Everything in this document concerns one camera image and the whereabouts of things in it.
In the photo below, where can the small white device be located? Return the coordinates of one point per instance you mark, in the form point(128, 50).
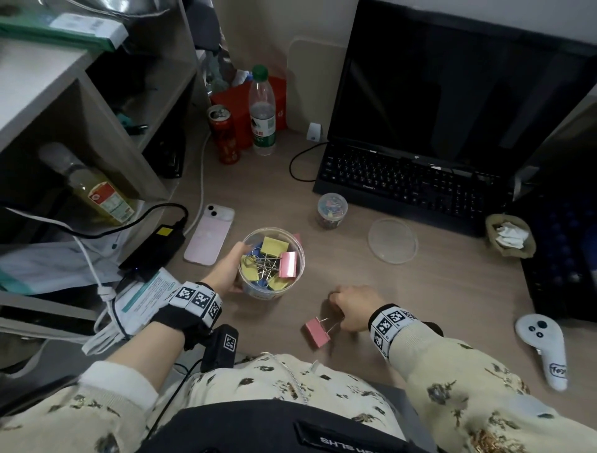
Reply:
point(314, 133)

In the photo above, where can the white teal tissue pack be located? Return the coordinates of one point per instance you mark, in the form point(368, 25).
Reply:
point(144, 296)

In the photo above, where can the large clear plastic jar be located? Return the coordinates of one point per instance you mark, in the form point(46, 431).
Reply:
point(261, 294)

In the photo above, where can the small clear plastic jar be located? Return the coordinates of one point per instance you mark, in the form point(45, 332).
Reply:
point(324, 223)

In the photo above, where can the dark fabric bag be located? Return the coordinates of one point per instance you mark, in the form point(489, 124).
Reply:
point(200, 23)

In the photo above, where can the person's left forearm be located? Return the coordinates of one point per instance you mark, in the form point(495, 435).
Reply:
point(144, 354)

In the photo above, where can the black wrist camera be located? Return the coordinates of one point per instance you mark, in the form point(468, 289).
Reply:
point(221, 347)

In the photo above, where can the crumpled white tissue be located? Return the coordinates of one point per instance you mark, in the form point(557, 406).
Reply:
point(510, 235)

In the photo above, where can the blue large binder clip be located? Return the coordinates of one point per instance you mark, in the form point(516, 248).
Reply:
point(254, 252)

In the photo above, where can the black power adapter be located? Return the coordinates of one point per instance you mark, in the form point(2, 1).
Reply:
point(149, 254)

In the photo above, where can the person's black garment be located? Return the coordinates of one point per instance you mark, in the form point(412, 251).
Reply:
point(224, 427)

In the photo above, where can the grey shelf unit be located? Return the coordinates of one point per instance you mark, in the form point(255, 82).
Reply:
point(51, 93)

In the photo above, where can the pile of large binder clips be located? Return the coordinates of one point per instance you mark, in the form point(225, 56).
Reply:
point(249, 273)

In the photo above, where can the yellow juice bottle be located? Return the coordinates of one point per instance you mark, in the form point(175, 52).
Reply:
point(102, 196)

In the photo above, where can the black electronic device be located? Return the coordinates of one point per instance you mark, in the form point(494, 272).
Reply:
point(165, 156)

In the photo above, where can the yellow large binder clip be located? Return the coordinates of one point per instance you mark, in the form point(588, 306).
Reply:
point(273, 245)

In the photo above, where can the black keyboard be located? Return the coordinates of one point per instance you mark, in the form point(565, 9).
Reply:
point(373, 182)

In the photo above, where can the green white box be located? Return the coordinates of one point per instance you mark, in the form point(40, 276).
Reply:
point(70, 30)

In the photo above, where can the white handheld controller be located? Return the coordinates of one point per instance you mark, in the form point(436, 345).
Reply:
point(536, 331)

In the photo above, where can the pile of small binder clips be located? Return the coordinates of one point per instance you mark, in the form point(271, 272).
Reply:
point(332, 210)

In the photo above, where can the person's right hand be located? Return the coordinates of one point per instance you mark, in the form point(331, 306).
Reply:
point(359, 305)

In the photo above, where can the red cardboard box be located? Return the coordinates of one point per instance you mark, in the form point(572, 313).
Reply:
point(233, 107)

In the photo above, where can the person's right forearm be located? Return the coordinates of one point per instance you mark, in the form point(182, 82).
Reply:
point(466, 382)

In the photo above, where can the teal small gadget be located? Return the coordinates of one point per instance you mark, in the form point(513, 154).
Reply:
point(123, 119)

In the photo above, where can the person's left hand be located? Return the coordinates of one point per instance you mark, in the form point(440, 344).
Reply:
point(226, 273)

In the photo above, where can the brown paper cup with tissue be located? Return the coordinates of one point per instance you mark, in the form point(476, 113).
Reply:
point(510, 253)

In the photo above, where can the crumpled clear plastic wrap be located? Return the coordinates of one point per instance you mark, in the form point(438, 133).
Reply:
point(224, 77)

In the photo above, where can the black computer monitor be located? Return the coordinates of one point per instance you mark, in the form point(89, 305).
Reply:
point(443, 84)

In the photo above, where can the pink large binder clip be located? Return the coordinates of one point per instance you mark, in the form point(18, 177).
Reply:
point(317, 332)
point(287, 264)

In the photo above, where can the pink smartphone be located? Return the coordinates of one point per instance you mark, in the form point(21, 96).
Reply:
point(207, 240)

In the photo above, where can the clear water bottle green cap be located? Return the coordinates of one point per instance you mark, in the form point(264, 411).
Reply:
point(262, 126)

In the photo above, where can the large clear plastic lid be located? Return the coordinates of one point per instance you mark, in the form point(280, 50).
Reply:
point(392, 241)

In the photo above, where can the person's floral cream jacket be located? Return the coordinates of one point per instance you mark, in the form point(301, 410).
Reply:
point(280, 378)

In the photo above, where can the black plastic crate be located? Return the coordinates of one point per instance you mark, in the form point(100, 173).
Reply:
point(550, 261)

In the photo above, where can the red drink can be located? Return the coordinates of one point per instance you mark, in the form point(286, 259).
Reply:
point(226, 144)

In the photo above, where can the black chair base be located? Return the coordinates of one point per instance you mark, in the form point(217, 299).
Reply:
point(28, 387)

